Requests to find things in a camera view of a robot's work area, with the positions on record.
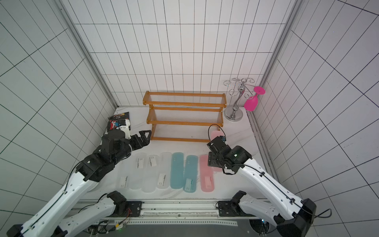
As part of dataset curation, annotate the pink plastic wine glass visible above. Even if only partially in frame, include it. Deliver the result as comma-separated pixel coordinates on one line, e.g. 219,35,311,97
244,87,265,112

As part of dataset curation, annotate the chrome glass holder stand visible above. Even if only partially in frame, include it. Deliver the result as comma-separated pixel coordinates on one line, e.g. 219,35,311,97
224,78,255,122

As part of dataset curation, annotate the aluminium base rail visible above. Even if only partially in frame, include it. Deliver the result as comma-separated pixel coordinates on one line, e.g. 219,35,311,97
90,199,261,228

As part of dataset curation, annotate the wooden three-tier shelf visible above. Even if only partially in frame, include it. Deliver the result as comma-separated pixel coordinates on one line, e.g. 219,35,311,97
143,91,227,143

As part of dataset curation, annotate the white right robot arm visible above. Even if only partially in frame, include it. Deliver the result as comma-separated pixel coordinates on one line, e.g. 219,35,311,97
207,136,316,237

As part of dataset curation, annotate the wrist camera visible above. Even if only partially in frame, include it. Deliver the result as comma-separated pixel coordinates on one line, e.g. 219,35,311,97
219,136,227,143
114,118,131,139

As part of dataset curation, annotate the clear pencil case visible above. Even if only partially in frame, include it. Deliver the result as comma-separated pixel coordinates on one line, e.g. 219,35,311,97
129,153,147,190
117,158,134,189
142,155,159,193
157,152,172,189

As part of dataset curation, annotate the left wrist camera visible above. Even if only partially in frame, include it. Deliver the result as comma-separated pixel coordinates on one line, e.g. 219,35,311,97
114,118,131,139

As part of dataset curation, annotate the black red snack bag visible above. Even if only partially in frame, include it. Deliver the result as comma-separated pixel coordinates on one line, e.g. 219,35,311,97
107,112,131,132

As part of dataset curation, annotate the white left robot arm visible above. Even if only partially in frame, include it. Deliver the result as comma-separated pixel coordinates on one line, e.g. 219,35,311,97
7,129,152,237

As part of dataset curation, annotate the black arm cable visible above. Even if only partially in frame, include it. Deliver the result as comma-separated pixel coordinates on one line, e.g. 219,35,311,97
207,123,332,220
63,161,86,193

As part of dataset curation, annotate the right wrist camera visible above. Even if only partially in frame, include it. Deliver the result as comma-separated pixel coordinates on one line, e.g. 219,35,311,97
219,136,227,143

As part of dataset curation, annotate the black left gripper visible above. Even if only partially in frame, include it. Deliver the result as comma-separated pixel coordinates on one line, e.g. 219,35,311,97
112,130,153,165

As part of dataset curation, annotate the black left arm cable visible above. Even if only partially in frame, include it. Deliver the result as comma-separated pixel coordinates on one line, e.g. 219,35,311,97
63,161,86,193

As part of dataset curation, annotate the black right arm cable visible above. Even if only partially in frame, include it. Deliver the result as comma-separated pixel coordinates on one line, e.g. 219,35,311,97
207,123,332,220

